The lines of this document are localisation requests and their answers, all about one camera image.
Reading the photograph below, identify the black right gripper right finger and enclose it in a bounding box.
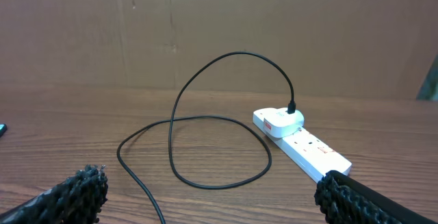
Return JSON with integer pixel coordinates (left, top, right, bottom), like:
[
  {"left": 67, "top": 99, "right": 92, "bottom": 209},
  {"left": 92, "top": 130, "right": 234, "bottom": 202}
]
[{"left": 314, "top": 170, "right": 437, "bottom": 224}]

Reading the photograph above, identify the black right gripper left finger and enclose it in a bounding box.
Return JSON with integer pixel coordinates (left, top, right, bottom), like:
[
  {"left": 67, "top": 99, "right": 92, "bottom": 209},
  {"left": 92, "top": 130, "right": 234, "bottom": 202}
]
[{"left": 1, "top": 165, "right": 108, "bottom": 224}]

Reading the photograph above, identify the blue Samsung Galaxy phone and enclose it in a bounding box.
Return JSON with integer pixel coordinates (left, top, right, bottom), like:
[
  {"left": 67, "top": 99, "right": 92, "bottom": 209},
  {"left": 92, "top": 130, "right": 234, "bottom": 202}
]
[{"left": 0, "top": 124, "right": 8, "bottom": 137}]

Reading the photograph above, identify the white USB charger adapter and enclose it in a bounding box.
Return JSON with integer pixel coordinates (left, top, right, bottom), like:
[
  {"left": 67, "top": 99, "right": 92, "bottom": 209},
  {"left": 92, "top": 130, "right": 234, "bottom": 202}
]
[{"left": 263, "top": 108, "right": 305, "bottom": 138}]

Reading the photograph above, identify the white power strip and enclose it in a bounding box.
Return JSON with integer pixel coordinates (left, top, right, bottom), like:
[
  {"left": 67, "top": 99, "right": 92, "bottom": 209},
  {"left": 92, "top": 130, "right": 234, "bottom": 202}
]
[{"left": 253, "top": 108, "right": 352, "bottom": 182}]

